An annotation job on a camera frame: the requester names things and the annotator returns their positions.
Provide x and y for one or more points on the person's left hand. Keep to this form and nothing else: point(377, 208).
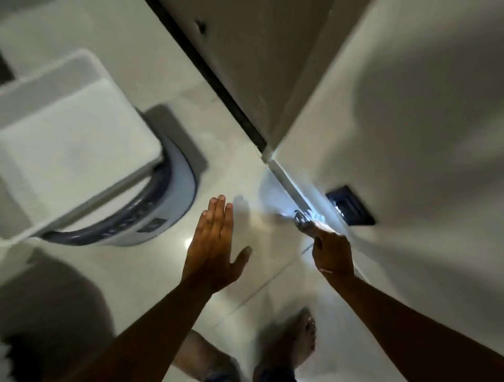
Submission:
point(208, 259)

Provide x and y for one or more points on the person's right hand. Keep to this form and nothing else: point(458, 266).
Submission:
point(334, 254)

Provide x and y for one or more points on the person's left thumb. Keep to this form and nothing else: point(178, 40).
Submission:
point(241, 260)

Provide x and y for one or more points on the person's left little finger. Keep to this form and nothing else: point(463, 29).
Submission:
point(200, 228)

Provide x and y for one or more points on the person's right fingers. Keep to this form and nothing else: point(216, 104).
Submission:
point(319, 232)

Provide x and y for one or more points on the person's left middle finger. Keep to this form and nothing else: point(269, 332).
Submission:
point(218, 218)

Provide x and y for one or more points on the person's left forearm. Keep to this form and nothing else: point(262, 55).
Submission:
point(149, 338)

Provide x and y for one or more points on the person's right forearm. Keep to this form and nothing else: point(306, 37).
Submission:
point(413, 334)

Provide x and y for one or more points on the white top-load washing machine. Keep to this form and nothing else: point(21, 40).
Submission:
point(169, 196)

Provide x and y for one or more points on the person's right foot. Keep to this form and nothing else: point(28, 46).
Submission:
point(293, 346)

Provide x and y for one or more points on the person's left leg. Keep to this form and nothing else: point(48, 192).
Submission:
point(204, 360)

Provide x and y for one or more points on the white washing machine lid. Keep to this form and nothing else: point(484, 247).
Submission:
point(74, 145)

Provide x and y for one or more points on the beige door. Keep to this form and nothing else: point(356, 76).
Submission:
point(260, 59)

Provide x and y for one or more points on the dark door knob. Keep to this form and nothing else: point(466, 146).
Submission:
point(200, 26)

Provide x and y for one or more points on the black wall socket plate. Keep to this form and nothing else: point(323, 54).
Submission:
point(349, 206)

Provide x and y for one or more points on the dark door frame strip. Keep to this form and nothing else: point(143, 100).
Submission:
point(208, 74)

